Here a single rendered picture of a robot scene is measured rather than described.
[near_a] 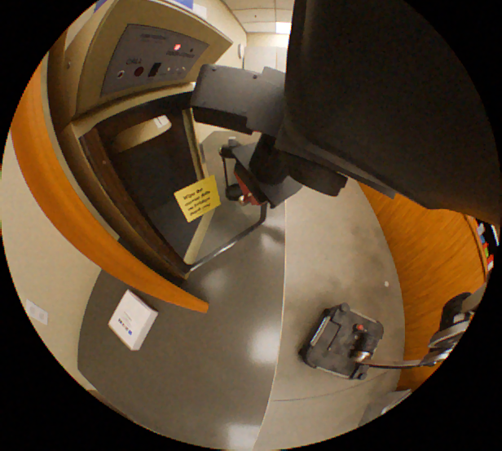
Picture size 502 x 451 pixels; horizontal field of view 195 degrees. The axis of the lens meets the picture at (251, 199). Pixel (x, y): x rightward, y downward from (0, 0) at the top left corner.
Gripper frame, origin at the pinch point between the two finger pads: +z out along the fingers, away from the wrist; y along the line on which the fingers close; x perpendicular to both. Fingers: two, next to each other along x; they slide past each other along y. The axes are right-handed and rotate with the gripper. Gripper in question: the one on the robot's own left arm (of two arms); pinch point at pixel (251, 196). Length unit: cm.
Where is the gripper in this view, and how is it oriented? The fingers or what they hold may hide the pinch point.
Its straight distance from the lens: 28.4
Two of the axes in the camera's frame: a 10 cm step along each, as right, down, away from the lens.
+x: 7.7, -4.5, 4.6
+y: 5.8, 7.9, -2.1
